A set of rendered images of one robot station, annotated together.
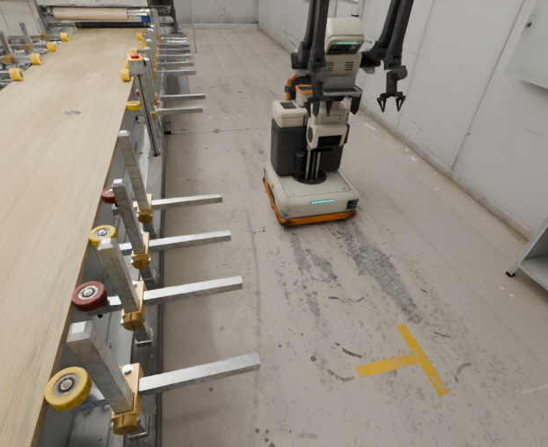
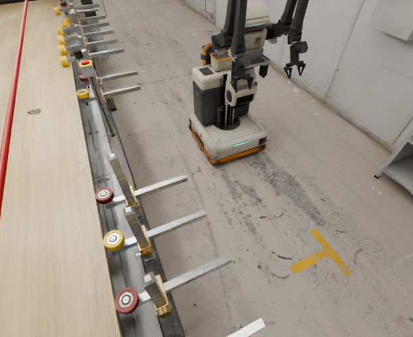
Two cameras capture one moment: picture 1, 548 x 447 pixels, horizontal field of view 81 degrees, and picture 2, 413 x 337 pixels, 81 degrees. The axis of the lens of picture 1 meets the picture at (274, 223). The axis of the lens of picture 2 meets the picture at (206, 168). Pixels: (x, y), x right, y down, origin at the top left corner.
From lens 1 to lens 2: 43 cm
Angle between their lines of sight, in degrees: 11
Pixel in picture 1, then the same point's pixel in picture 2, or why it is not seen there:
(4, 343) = not seen: outside the picture
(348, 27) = (256, 11)
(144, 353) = (169, 323)
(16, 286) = (66, 305)
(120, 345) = (144, 313)
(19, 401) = not seen: outside the picture
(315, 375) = (263, 279)
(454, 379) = (353, 262)
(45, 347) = not seen: outside the picture
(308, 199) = (230, 143)
